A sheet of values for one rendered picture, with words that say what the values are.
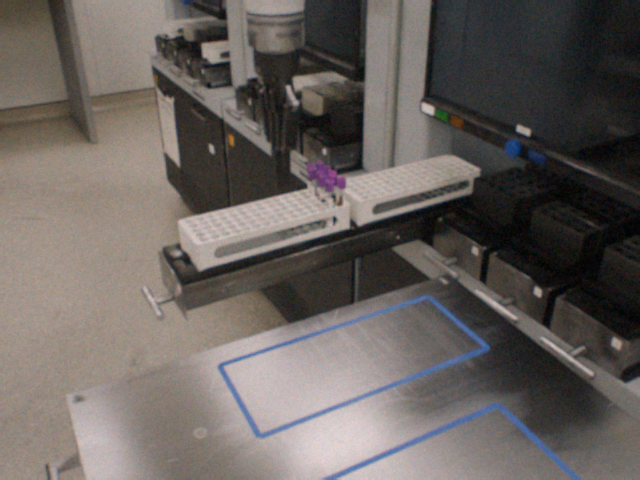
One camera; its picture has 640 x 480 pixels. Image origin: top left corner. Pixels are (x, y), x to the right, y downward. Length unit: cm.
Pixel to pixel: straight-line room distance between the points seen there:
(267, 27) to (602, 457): 73
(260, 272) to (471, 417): 47
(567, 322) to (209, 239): 59
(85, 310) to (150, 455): 176
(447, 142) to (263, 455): 88
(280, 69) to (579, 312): 59
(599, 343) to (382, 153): 72
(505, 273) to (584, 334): 17
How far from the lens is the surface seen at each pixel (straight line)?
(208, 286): 108
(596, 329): 105
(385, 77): 148
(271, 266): 111
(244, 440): 78
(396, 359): 88
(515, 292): 114
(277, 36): 101
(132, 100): 473
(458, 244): 122
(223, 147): 230
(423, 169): 133
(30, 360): 235
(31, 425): 211
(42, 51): 456
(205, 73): 233
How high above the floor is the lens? 139
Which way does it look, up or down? 29 degrees down
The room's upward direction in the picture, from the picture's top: straight up
